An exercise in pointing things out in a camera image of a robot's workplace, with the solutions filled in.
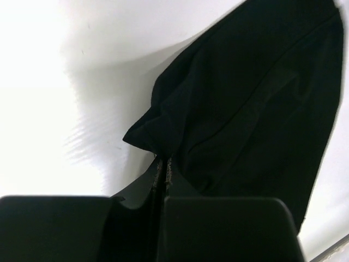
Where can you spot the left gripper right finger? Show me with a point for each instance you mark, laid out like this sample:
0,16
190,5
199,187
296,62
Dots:
198,228

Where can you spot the black skirt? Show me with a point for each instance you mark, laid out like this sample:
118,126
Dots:
247,109

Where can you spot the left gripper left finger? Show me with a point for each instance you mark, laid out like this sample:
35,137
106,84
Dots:
121,227

